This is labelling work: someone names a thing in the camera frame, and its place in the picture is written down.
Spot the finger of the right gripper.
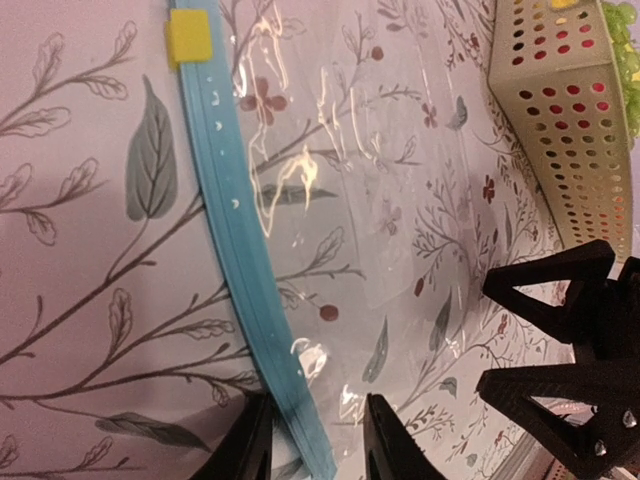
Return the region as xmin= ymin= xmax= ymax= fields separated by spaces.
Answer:
xmin=477 ymin=365 xmax=600 ymax=475
xmin=482 ymin=240 xmax=615 ymax=344

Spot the clear zip top bag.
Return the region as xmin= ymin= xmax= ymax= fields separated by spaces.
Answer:
xmin=167 ymin=0 xmax=576 ymax=480

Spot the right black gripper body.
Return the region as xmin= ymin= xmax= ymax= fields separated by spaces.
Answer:
xmin=569 ymin=257 xmax=639 ymax=479

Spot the green grape bunch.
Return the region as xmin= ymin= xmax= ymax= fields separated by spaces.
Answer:
xmin=601 ymin=1 xmax=639 ymax=140

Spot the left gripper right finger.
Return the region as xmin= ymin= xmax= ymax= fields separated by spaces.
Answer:
xmin=363 ymin=394 xmax=445 ymax=480

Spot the floral table cloth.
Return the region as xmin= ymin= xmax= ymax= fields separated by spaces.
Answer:
xmin=0 ymin=0 xmax=640 ymax=480

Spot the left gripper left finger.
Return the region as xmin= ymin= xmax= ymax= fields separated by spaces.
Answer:
xmin=192 ymin=394 xmax=273 ymax=480

